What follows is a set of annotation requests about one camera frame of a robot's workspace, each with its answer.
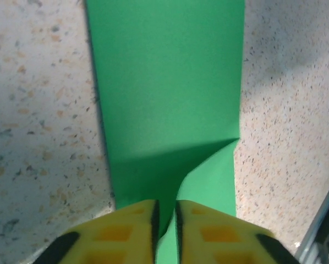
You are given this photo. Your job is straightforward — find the green paper sheet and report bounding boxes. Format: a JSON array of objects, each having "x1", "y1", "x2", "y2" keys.
[{"x1": 83, "y1": 0, "x2": 246, "y2": 264}]

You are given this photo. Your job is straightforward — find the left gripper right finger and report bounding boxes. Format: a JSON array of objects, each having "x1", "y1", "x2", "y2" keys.
[{"x1": 175, "y1": 200, "x2": 297, "y2": 264}]

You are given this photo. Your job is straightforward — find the aluminium mounting rail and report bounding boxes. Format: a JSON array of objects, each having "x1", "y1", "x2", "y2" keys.
[{"x1": 293, "y1": 164, "x2": 329, "y2": 264}]

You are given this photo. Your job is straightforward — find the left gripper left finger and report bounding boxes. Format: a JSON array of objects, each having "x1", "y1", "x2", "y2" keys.
[{"x1": 39, "y1": 200, "x2": 160, "y2": 264}]

